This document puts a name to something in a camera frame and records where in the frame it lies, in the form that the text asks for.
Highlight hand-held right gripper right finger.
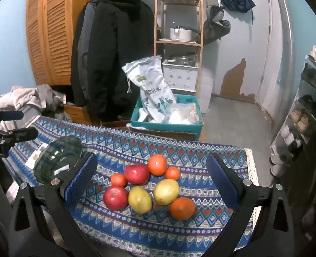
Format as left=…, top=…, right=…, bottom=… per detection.
left=203, top=154, right=295, bottom=257

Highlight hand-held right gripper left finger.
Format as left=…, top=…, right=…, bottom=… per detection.
left=9, top=152, right=102, bottom=257

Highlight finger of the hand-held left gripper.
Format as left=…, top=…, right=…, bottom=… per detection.
left=0, top=110, right=25, bottom=126
left=0, top=124, right=39, bottom=146

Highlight green glass bowl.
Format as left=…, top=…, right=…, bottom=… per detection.
left=33, top=136, right=84, bottom=185

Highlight small tangerine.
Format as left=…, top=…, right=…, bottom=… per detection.
left=110, top=173, right=127, bottom=188
left=165, top=167, right=180, bottom=181

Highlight red apple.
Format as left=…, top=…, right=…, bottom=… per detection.
left=103, top=186, right=129, bottom=211
left=124, top=164, right=150, bottom=185

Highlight large orange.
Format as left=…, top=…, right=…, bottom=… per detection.
left=170, top=197, right=195, bottom=221
left=148, top=154, right=168, bottom=176

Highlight beige garment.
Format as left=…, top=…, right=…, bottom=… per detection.
left=0, top=86, right=41, bottom=129

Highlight white card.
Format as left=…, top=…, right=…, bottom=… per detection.
left=25, top=142, right=50, bottom=170

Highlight grey garment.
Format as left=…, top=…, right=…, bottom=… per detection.
left=36, top=84, right=67, bottom=118

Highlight grey slipper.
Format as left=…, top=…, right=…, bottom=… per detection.
left=270, top=154, right=290, bottom=176

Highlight teal plastic crate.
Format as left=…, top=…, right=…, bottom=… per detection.
left=130, top=94, right=204, bottom=136

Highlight blue patterned tablecloth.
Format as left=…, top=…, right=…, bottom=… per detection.
left=1, top=118, right=260, bottom=257

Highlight clear plastic bags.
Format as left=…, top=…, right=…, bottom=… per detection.
left=165, top=103, right=198, bottom=125

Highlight white shoe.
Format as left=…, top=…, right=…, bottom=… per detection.
left=280, top=126, right=303, bottom=148

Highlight wooden louvered wardrobe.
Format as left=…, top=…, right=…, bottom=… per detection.
left=25, top=0, right=100, bottom=86

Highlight beige shoe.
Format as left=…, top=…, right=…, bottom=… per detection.
left=297, top=115, right=316, bottom=135
left=289, top=109, right=302, bottom=124

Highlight dark grey backpack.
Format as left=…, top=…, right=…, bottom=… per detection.
left=71, top=0, right=100, bottom=108

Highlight white patterned basket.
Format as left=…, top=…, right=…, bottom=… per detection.
left=162, top=59, right=198, bottom=90

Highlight black shoe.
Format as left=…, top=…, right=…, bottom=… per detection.
left=298, top=95, right=316, bottom=118

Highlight white rice bag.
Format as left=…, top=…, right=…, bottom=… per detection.
left=122, top=56, right=177, bottom=121

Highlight shoe rack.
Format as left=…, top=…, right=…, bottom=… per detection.
left=269, top=55, right=316, bottom=177

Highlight black coat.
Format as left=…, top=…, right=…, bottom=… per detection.
left=75, top=0, right=154, bottom=122

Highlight steel pot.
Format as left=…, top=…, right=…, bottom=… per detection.
left=169, top=54, right=197, bottom=66

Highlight white door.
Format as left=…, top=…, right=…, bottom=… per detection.
left=254, top=0, right=296, bottom=140

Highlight wooden shelf rack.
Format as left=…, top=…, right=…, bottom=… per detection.
left=154, top=0, right=204, bottom=97

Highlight white cooking pot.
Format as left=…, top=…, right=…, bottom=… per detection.
left=169, top=26, right=200, bottom=41

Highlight grey hanging bag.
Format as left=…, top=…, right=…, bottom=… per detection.
left=203, top=5, right=231, bottom=45

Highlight navy folded umbrella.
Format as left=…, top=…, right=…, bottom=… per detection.
left=220, top=0, right=255, bottom=24

